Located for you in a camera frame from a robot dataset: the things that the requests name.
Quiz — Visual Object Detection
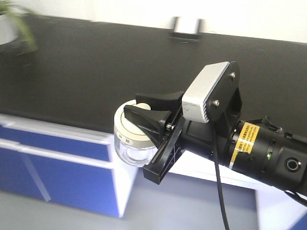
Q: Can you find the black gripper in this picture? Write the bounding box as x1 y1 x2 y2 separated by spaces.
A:
124 91 240 184

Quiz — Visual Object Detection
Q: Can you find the glass jar with cream lid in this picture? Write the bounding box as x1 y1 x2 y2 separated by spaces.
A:
114 100 157 167

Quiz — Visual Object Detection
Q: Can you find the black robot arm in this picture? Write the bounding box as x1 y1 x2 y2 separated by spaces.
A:
123 92 307 205

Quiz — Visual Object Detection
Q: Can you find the black white power socket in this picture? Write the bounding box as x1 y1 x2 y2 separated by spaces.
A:
169 16 204 42

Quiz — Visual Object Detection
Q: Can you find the left potted green plant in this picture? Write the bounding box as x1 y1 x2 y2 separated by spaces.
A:
0 0 39 53

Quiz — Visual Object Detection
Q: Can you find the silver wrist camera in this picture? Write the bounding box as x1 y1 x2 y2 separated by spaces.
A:
182 61 230 123

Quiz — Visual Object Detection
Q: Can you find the black camera cable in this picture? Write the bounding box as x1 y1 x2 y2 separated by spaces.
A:
212 129 231 230

